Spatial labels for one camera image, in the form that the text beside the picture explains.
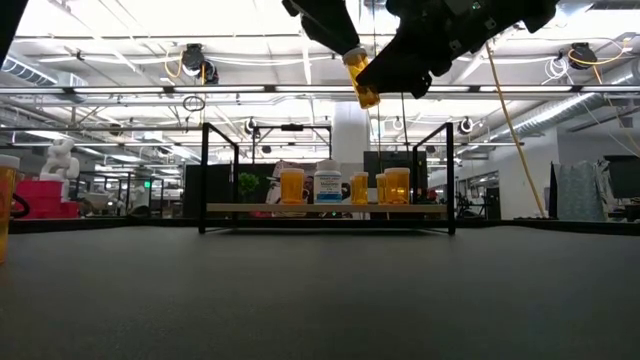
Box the small green background plant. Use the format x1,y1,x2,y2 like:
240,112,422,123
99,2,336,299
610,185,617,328
236,172,261,204

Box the black background monitor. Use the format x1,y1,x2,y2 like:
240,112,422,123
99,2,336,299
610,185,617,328
603,154,640,200

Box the grey ventilation duct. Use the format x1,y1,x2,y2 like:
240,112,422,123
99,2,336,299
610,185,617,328
0,49,90,90

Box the black table mat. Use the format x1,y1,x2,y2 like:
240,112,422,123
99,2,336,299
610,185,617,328
0,225,640,360

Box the long LED light bar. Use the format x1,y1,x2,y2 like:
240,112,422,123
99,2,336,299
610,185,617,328
0,84,640,97

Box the white melatonin supplement bottle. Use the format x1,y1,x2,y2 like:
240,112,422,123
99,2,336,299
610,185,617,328
313,159,343,206

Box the stacked red storage bins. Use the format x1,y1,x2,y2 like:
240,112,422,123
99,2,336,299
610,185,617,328
13,179,80,220

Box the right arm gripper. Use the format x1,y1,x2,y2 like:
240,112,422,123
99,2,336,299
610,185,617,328
355,0,561,99

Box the black hanging cable loop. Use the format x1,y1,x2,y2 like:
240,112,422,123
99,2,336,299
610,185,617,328
181,94,207,114

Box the wooden shelf black metal legs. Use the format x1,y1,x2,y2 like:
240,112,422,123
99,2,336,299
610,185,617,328
198,122,457,236

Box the hanging yellow cable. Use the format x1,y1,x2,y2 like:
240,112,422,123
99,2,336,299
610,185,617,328
484,43,548,219

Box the grey patterned curtain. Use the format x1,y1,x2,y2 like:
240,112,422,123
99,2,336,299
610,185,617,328
549,160,610,223

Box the dark background cabinet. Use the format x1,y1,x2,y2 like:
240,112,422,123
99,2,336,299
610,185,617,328
183,164,236,219

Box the silver flexible air duct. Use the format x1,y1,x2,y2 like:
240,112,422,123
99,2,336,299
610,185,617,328
492,74,640,142

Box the black ceiling cable reel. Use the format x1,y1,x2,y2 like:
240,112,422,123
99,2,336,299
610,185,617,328
164,42,221,86
566,41,630,71

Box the amber bottles on shelf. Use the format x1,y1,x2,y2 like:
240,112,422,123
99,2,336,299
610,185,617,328
363,150,430,206

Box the black metal rig frame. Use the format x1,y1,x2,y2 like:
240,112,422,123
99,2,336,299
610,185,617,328
0,0,617,236

